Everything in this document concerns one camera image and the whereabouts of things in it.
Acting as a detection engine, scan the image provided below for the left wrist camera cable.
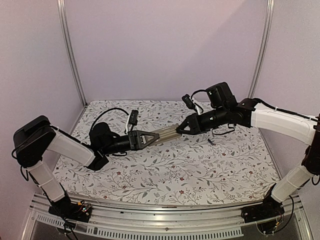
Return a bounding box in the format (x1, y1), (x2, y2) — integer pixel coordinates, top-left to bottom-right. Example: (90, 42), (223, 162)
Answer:
(89, 107), (131, 133)

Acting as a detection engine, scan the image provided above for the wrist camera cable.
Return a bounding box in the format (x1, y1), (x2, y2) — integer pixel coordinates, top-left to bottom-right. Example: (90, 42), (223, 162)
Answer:
(189, 89), (208, 100)
(89, 107), (131, 133)

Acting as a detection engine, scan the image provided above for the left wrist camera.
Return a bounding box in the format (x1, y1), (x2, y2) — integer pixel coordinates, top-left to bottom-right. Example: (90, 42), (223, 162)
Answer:
(125, 110), (139, 133)

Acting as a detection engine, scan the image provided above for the right aluminium frame post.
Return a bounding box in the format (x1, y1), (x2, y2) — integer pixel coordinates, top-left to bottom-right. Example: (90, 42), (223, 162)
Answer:
(247, 0), (275, 98)

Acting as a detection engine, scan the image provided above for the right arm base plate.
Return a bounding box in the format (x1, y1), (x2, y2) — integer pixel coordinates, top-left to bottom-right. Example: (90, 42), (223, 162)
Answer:
(241, 202), (285, 223)

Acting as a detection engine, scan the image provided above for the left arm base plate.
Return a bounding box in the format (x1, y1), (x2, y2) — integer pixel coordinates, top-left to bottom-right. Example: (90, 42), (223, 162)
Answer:
(48, 199), (92, 223)

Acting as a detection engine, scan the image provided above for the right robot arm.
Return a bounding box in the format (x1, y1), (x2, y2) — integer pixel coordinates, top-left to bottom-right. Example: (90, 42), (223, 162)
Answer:
(176, 82), (320, 220)

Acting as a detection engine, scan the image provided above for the floral patterned table mat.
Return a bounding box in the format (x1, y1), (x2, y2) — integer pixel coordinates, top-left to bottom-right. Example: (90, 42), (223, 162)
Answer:
(48, 100), (281, 207)

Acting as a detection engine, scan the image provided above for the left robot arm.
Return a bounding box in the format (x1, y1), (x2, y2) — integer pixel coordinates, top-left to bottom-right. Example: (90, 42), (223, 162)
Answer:
(12, 115), (160, 217)

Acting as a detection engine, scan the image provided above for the front aluminium rail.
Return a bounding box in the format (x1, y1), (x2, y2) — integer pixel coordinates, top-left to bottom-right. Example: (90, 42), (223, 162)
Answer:
(21, 193), (315, 240)

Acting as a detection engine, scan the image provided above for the aluminium frame post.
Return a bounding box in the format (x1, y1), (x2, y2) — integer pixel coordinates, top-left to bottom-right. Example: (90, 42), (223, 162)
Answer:
(247, 0), (275, 98)
(56, 0), (88, 107)

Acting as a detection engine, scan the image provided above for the left aluminium frame post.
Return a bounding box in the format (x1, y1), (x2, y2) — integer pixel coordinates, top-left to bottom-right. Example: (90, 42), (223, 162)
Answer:
(56, 0), (88, 107)

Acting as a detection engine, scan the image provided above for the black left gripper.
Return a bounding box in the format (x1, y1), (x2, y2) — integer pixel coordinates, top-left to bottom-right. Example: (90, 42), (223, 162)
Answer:
(101, 130), (160, 156)

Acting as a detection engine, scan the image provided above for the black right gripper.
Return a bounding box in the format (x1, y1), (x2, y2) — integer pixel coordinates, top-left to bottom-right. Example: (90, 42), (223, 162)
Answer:
(174, 106), (228, 136)

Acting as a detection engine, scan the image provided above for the dark battery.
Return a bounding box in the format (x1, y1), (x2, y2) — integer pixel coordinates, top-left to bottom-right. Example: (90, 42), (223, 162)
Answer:
(208, 139), (215, 146)

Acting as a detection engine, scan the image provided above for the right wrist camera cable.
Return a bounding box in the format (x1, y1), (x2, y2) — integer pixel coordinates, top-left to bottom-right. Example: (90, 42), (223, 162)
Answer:
(189, 89), (208, 100)

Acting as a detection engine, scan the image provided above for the white remote control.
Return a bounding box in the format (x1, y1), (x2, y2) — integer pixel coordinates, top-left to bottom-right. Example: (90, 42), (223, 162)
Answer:
(152, 124), (182, 145)

